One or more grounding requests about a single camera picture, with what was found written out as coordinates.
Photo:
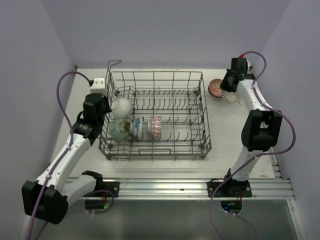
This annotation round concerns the white ribbed ceramic bowl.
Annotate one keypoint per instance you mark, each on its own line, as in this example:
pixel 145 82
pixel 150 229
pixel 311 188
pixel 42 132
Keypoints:
pixel 121 108

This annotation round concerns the pale green ceramic bowl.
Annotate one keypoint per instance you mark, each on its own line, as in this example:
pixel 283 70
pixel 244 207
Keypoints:
pixel 117 129

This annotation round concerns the white bowl dark stripes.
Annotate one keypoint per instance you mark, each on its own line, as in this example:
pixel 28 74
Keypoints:
pixel 231 97

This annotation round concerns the red diamond pattern bowl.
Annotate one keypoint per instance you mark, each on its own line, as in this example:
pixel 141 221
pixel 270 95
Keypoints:
pixel 155 127

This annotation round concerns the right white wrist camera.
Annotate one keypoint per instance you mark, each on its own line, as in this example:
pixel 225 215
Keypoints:
pixel 245 64

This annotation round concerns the blue zigzag ceramic bowl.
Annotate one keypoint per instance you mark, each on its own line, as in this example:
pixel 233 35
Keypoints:
pixel 214 88

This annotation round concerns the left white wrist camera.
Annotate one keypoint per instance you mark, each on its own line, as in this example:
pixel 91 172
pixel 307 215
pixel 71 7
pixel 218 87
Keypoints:
pixel 98 86

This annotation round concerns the grey wire dish rack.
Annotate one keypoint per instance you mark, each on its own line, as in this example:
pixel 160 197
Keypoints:
pixel 178 96

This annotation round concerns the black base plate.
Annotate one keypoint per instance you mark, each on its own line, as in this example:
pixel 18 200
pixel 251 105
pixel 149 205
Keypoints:
pixel 111 186
pixel 231 189

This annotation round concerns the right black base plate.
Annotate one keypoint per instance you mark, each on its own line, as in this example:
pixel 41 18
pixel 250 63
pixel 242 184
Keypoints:
pixel 231 189

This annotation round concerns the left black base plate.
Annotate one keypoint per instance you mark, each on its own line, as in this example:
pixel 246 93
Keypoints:
pixel 111 186

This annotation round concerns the brown floral ceramic bowl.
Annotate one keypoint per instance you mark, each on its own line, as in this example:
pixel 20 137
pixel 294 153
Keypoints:
pixel 125 126

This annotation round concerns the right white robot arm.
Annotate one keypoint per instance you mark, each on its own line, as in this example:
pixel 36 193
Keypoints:
pixel 260 131

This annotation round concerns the aluminium mounting rail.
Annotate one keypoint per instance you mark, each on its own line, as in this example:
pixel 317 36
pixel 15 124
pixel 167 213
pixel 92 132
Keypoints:
pixel 196 189

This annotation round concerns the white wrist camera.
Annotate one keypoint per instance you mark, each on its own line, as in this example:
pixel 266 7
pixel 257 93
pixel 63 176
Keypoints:
pixel 245 64
pixel 98 86

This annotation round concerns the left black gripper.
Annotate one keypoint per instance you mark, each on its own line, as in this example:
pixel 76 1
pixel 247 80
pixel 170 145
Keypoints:
pixel 105 99

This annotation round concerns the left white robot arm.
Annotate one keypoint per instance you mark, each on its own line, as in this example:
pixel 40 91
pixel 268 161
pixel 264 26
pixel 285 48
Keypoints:
pixel 49 197

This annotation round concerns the blue floral white bowl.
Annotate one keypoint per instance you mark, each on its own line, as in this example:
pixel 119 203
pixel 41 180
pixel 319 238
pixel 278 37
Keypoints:
pixel 136 128

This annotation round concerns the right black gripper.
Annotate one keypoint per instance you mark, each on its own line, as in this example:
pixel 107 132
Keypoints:
pixel 223 84

